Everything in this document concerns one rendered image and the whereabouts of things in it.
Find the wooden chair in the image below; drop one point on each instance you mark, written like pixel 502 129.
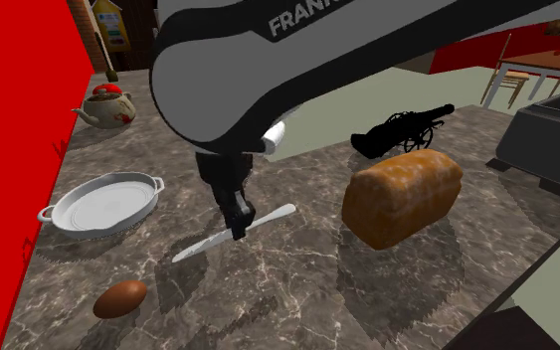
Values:
pixel 508 80

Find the wooden table with white legs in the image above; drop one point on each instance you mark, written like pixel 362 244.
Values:
pixel 541 62

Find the yellow house-shaped wall picture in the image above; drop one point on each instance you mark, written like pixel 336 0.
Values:
pixel 111 26

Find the brown bread loaf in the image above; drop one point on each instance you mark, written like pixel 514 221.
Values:
pixel 400 198

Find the grey toaster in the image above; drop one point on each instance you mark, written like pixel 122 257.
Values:
pixel 546 145

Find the white teapot with red lid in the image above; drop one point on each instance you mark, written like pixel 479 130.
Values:
pixel 110 111

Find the silver table knife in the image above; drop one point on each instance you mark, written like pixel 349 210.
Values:
pixel 202 244

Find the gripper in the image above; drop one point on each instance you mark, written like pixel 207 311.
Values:
pixel 224 169

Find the brown egg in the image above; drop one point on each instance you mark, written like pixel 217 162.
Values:
pixel 119 299

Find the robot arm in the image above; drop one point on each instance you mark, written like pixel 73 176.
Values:
pixel 240 77

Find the white oval baking dish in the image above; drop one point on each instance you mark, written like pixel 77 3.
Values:
pixel 102 206

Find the black cannon figure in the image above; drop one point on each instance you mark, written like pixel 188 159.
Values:
pixel 381 138

